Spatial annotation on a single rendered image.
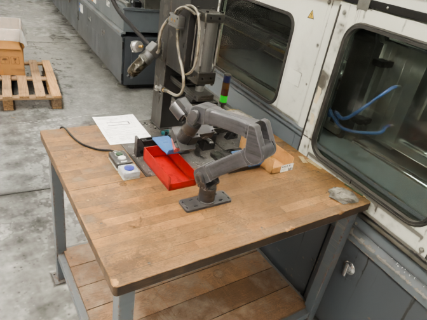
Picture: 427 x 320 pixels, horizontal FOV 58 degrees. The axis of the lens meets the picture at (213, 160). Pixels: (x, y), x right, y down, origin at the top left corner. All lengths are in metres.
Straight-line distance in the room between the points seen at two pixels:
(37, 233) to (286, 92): 1.75
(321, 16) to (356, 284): 1.28
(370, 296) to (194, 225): 0.97
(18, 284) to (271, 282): 1.36
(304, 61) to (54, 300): 1.80
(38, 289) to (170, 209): 1.17
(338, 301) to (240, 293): 0.49
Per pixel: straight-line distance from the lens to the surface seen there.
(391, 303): 1.92
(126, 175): 1.52
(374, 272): 1.91
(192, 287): 2.06
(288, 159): 1.79
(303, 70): 2.08
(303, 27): 2.10
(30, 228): 2.74
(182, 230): 1.31
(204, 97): 1.65
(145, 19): 4.77
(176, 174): 1.58
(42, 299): 2.32
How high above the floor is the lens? 1.75
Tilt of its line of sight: 29 degrees down
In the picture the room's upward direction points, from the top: 10 degrees clockwise
